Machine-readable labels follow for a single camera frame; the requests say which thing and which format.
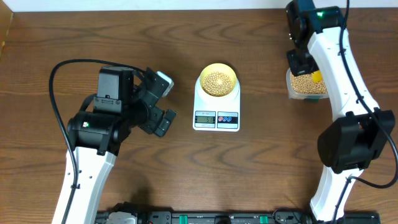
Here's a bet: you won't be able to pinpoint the yellow measuring scoop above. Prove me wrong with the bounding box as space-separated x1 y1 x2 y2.
312 70 323 83

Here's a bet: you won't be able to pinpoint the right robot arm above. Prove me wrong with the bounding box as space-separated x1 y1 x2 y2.
285 0 396 223

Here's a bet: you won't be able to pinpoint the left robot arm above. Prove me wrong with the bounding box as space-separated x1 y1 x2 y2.
52 67 176 223

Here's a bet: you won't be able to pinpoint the soybeans in container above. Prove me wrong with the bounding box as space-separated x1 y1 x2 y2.
290 73 327 94

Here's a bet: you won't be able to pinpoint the clear plastic container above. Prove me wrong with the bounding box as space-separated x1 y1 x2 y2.
286 69 329 101

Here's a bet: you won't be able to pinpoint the soybeans in bowl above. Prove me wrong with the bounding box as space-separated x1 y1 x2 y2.
201 72 234 96

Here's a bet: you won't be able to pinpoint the yellow bowl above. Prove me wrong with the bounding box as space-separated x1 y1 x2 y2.
199 63 238 93

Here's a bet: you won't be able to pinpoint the white digital kitchen scale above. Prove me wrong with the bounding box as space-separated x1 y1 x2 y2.
192 77 241 132

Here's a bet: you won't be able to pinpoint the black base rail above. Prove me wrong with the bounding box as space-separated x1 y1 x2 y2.
95 201 382 224

